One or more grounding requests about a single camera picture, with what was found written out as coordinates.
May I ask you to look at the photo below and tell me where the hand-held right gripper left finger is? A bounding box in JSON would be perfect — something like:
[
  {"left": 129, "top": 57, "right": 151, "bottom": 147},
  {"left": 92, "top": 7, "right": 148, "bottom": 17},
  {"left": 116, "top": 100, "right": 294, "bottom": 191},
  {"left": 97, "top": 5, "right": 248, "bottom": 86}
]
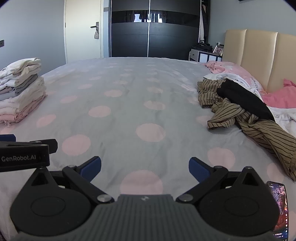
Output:
[{"left": 29, "top": 156, "right": 115, "bottom": 204}]

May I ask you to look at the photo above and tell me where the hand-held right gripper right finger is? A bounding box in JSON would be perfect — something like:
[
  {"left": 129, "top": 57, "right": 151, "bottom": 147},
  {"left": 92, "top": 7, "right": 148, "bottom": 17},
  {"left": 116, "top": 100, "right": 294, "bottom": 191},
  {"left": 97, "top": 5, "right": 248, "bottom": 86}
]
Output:
[{"left": 176, "top": 157, "right": 266, "bottom": 204}]

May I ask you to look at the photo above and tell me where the white shirt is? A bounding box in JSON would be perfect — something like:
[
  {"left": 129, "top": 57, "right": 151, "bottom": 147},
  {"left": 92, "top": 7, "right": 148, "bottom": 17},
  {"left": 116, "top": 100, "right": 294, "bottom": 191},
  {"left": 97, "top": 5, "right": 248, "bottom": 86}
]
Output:
[{"left": 203, "top": 72, "right": 296, "bottom": 135}]

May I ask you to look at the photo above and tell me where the stack of folded clothes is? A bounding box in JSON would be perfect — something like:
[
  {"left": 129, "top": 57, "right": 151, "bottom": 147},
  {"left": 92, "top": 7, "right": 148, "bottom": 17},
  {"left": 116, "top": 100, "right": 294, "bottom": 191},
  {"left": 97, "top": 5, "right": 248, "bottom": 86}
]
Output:
[{"left": 0, "top": 57, "right": 48, "bottom": 127}]

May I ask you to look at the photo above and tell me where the black wardrobe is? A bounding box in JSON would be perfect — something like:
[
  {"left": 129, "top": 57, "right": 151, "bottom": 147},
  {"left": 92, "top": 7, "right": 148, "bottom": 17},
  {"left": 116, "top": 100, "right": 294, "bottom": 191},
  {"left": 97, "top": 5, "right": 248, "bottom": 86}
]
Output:
[{"left": 109, "top": 0, "right": 201, "bottom": 61}]

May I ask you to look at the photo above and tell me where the hanging white garment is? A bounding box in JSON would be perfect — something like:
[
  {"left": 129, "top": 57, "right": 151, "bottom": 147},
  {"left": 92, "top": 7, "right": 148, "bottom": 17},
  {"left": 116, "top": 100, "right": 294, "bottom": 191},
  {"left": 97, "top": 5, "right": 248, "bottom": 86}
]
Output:
[{"left": 199, "top": 3, "right": 210, "bottom": 43}]

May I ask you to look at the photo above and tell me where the white nightstand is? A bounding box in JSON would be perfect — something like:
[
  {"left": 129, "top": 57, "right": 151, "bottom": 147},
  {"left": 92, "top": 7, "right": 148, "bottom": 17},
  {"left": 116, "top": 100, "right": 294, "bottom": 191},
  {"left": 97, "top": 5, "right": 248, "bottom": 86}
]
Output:
[{"left": 189, "top": 49, "right": 223, "bottom": 63}]

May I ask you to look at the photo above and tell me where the cream door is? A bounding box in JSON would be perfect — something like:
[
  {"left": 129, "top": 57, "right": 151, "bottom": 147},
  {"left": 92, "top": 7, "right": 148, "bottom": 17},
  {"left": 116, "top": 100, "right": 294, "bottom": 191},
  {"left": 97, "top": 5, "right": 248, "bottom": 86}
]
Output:
[{"left": 66, "top": 0, "right": 102, "bottom": 64}]

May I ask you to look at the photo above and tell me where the black garment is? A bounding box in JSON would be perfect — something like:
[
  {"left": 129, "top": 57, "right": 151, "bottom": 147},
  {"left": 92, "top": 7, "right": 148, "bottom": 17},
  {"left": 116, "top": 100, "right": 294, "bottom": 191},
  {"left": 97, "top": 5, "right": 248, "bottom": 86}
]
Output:
[{"left": 217, "top": 79, "right": 275, "bottom": 122}]

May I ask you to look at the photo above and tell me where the pink printed pillow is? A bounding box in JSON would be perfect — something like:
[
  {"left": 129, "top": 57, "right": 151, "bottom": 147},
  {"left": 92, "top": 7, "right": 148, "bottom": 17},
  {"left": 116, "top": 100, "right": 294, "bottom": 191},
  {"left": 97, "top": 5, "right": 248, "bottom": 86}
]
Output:
[{"left": 205, "top": 61, "right": 266, "bottom": 93}]

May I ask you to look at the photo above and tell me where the grey pink-dotted bed sheet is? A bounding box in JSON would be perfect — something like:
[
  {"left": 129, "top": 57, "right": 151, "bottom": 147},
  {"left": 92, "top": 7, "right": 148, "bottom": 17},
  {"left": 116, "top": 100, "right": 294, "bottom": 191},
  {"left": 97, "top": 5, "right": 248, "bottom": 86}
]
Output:
[{"left": 0, "top": 57, "right": 296, "bottom": 241}]

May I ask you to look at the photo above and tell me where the black smartphone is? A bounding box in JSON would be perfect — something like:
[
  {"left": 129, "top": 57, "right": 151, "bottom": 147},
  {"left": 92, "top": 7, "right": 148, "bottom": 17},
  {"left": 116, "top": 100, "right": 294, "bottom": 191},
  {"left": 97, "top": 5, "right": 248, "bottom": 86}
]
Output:
[{"left": 266, "top": 181, "right": 289, "bottom": 241}]

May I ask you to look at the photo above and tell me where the black bag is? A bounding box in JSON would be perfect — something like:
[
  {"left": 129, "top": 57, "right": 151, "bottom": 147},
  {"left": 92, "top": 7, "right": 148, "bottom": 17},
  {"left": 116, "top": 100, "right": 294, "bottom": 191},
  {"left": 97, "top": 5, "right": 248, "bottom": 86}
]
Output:
[{"left": 191, "top": 42, "right": 213, "bottom": 52}]

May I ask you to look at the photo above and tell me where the beige padded headboard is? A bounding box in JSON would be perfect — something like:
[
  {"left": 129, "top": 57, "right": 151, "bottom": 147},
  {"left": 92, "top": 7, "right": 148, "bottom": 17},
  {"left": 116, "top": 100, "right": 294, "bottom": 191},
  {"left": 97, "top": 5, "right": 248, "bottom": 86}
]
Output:
[{"left": 222, "top": 29, "right": 296, "bottom": 93}]

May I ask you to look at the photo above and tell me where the brown striped garment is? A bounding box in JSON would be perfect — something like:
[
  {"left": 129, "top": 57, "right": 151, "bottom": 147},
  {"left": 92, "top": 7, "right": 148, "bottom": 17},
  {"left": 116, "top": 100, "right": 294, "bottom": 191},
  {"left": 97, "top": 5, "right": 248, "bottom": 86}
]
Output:
[{"left": 197, "top": 79, "right": 296, "bottom": 181}]

